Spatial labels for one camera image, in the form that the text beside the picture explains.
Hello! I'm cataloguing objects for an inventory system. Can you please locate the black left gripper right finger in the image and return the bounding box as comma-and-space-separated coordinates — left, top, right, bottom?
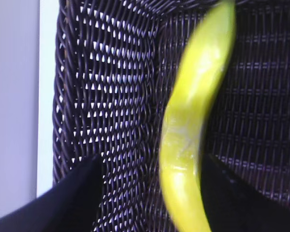
201, 155, 290, 232

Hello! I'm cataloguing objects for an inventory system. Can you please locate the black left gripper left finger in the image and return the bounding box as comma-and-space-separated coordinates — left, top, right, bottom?
0, 156, 102, 232

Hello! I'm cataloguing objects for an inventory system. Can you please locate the yellow plastic banana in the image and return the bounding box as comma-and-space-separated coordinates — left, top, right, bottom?
159, 0, 236, 232

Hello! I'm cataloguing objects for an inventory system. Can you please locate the black woven rectangular basket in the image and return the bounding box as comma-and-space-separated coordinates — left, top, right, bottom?
52, 0, 290, 232

